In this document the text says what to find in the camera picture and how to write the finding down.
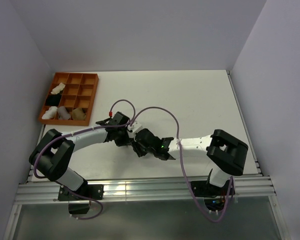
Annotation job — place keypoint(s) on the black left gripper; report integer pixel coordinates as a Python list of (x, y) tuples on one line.
[(125, 141)]

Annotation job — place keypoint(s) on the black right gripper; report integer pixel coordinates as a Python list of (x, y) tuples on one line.
[(135, 144)]

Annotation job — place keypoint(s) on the tan brown long sock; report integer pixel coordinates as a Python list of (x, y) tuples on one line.
[(78, 114)]

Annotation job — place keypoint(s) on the grey sock with red cuff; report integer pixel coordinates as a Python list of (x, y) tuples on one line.
[(63, 114)]

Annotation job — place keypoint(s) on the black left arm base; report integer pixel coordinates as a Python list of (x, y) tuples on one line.
[(80, 202)]

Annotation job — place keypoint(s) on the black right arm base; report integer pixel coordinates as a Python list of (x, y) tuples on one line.
[(209, 197)]

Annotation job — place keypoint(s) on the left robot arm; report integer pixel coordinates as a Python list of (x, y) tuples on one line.
[(52, 155)]

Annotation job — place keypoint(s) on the orange wooden compartment tray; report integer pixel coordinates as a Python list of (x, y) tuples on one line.
[(79, 92)]

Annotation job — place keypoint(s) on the white rolled sock in tray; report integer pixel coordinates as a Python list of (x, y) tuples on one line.
[(50, 113)]

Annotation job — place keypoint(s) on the black rolled sock in tray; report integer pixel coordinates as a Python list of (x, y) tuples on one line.
[(53, 100)]

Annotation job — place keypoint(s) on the cream rolled sock in tray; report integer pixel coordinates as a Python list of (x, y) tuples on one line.
[(59, 88)]

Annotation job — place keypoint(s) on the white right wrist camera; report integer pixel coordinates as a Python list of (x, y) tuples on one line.
[(134, 128)]

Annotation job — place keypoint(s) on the aluminium frame rail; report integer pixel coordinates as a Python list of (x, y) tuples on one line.
[(156, 189)]

